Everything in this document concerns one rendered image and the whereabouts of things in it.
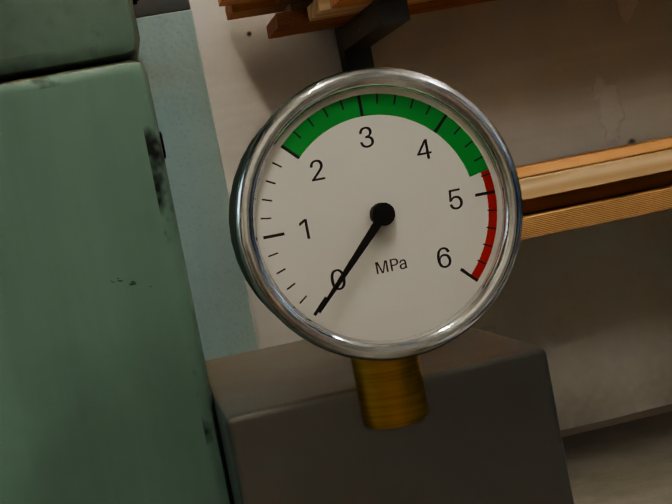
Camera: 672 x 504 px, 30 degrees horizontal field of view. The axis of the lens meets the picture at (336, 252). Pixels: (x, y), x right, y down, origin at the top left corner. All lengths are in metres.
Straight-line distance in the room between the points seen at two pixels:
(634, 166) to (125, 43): 2.18
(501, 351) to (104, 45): 0.13
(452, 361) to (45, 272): 0.11
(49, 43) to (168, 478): 0.12
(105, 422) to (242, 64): 2.48
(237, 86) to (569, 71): 0.77
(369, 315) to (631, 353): 2.76
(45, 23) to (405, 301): 0.12
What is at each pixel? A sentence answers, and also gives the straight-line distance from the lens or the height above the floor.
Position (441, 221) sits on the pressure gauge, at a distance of 0.27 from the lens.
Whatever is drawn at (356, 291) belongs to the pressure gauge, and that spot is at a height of 0.64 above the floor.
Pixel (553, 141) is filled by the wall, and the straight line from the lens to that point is 2.94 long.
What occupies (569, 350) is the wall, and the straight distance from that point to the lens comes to 2.96.
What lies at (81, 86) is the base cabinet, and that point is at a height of 0.70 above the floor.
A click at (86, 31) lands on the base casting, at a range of 0.33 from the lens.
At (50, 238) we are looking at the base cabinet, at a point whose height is 0.67.
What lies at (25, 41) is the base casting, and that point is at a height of 0.72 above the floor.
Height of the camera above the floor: 0.67
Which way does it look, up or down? 3 degrees down
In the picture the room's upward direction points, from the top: 11 degrees counter-clockwise
